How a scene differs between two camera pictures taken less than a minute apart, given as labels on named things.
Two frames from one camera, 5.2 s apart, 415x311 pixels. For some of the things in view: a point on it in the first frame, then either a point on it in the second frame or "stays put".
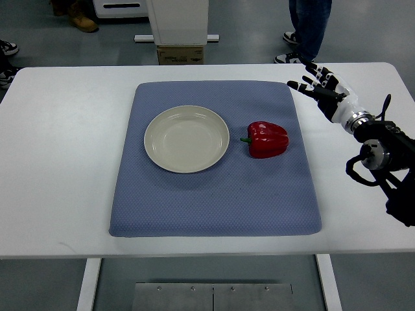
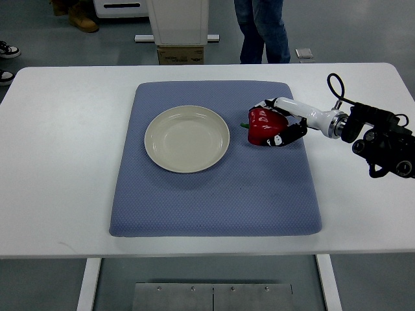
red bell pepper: x=266 y=140 -> x=262 y=124
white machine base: x=179 y=23 stays put
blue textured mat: x=243 y=195 stays put
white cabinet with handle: x=120 y=8 stays put
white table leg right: x=330 y=283 stays put
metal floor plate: x=171 y=297 stays put
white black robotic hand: x=332 y=92 -> x=333 y=123
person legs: x=310 y=19 -> x=262 y=23
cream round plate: x=184 y=138 stays put
